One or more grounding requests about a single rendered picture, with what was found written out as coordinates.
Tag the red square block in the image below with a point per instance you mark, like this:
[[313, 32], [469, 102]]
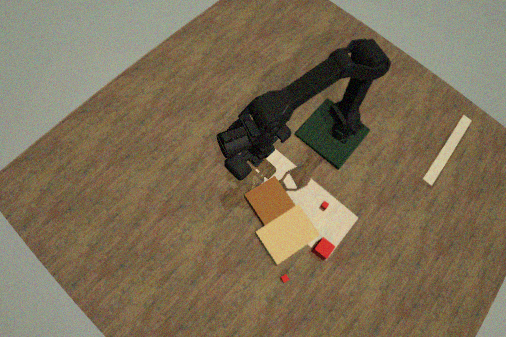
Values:
[[323, 248]]

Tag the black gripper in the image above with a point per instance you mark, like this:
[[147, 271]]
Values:
[[237, 164]]

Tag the tan board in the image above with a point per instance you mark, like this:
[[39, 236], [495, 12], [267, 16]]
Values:
[[286, 234]]

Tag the brown square block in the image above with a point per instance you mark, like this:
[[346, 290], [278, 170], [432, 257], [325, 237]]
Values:
[[269, 201]]

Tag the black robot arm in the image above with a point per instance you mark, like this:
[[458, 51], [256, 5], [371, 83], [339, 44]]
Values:
[[273, 109]]

